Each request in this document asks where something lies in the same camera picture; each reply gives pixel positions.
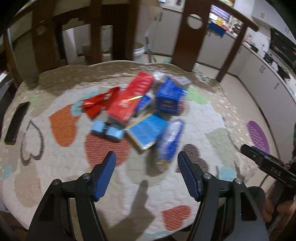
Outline black cable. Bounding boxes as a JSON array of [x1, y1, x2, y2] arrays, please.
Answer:
[[258, 174, 277, 189]]

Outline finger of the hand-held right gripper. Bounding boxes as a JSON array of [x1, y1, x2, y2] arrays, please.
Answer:
[[252, 146, 289, 166], [240, 144, 274, 173]]

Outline red cardboard box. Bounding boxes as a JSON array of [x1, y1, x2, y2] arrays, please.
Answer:
[[107, 72, 155, 122]]

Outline wooden chair with round hole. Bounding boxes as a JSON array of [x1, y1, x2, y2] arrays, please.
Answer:
[[171, 0, 259, 82]]

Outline person's right hand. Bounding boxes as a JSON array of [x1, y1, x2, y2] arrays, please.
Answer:
[[264, 198, 296, 223]]

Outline blue crate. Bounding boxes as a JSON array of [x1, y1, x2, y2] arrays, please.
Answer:
[[209, 21, 226, 37]]

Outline small white box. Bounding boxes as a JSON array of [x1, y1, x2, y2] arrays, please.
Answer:
[[172, 76, 190, 87]]

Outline dark wooden chair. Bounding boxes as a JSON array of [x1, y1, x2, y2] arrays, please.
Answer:
[[3, 0, 140, 80]]

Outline white bucket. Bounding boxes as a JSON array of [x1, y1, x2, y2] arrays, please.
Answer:
[[133, 42, 146, 63]]

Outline black range hood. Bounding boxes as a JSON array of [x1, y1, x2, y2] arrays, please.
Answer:
[[269, 28, 296, 68]]

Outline clear plastic wrapper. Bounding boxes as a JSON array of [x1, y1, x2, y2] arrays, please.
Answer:
[[153, 72, 169, 85]]

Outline blue tissue pack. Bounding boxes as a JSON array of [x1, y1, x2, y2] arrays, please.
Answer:
[[155, 77, 188, 114]]

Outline metal pole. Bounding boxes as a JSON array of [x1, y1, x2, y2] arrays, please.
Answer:
[[144, 36, 156, 63]]

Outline blue box with yellow edges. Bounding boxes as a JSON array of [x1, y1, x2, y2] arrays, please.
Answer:
[[125, 112, 169, 152]]

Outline red foil wrapper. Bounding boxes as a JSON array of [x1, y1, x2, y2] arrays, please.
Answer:
[[81, 87, 121, 120]]

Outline light blue tissue packets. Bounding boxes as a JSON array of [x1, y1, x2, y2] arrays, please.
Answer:
[[90, 120, 124, 142]]

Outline heart-patterned quilt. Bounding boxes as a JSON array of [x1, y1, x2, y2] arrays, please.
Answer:
[[0, 61, 278, 239]]

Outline white kitchen cabinets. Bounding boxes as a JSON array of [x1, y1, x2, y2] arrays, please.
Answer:
[[139, 5, 296, 142]]

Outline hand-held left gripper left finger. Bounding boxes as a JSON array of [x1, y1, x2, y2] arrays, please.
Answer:
[[26, 151, 117, 241]]

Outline small blue packet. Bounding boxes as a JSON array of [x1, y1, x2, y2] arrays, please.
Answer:
[[136, 95, 153, 114]]

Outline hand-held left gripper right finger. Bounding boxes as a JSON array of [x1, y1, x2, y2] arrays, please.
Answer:
[[177, 151, 270, 241]]

